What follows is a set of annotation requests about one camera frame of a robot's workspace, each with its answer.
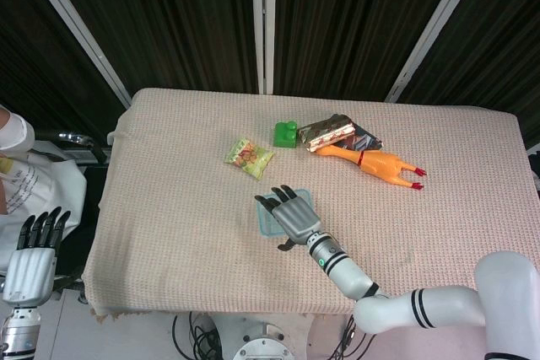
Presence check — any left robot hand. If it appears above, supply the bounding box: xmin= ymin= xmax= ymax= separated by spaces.
xmin=3 ymin=207 xmax=72 ymax=306

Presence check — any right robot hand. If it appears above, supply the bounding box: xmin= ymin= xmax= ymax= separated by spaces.
xmin=254 ymin=185 xmax=321 ymax=251

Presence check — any blue translucent plastic lid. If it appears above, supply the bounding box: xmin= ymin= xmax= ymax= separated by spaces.
xmin=255 ymin=188 xmax=316 ymax=239

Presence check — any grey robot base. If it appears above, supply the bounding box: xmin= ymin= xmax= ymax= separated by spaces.
xmin=208 ymin=313 xmax=321 ymax=360

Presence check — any clear plastic container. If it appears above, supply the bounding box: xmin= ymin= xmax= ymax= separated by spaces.
xmin=257 ymin=191 xmax=313 ymax=237

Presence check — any green snack bag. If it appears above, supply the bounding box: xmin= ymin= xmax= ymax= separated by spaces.
xmin=222 ymin=136 xmax=275 ymax=183

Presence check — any green toy block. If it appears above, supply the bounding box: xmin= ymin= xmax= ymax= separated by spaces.
xmin=272 ymin=121 xmax=300 ymax=149

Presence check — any silver snack bar wrapper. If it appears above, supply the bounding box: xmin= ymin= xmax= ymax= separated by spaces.
xmin=297 ymin=114 xmax=358 ymax=153

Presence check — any white plastic bag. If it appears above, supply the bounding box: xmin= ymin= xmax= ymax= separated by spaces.
xmin=0 ymin=105 xmax=88 ymax=277

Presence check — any orange rubber chicken toy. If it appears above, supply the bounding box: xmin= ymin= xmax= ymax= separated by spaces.
xmin=316 ymin=144 xmax=428 ymax=191

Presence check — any dark snack packet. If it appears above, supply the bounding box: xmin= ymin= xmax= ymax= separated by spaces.
xmin=332 ymin=113 xmax=385 ymax=153

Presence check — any beige waffle tablecloth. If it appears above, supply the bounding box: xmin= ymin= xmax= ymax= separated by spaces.
xmin=82 ymin=88 xmax=531 ymax=319

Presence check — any black curtain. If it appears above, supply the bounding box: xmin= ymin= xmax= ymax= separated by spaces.
xmin=0 ymin=0 xmax=540 ymax=154

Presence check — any black cable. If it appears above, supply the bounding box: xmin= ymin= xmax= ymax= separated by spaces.
xmin=171 ymin=311 xmax=219 ymax=360
xmin=331 ymin=315 xmax=379 ymax=360

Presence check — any grey metal rail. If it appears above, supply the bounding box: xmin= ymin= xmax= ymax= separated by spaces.
xmin=251 ymin=0 xmax=275 ymax=94
xmin=386 ymin=0 xmax=486 ymax=103
xmin=19 ymin=0 xmax=132 ymax=108

